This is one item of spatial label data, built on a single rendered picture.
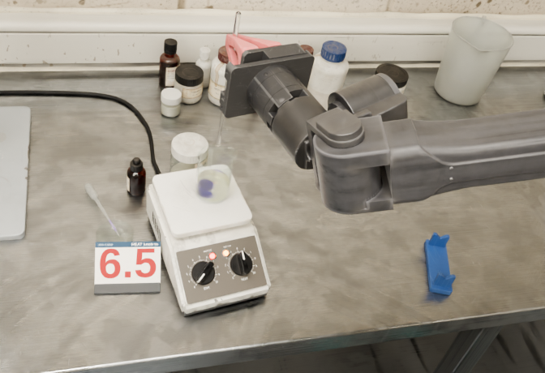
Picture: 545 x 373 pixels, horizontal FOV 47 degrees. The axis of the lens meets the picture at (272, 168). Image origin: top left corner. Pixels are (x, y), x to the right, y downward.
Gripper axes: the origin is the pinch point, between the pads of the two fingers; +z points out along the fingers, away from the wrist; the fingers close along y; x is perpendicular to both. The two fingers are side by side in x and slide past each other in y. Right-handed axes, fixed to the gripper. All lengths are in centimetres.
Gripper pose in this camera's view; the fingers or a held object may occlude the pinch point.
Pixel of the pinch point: (233, 42)
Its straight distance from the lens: 74.9
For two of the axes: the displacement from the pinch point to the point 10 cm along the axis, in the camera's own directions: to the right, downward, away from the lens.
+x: -1.7, 7.3, 6.6
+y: -8.6, 2.2, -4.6
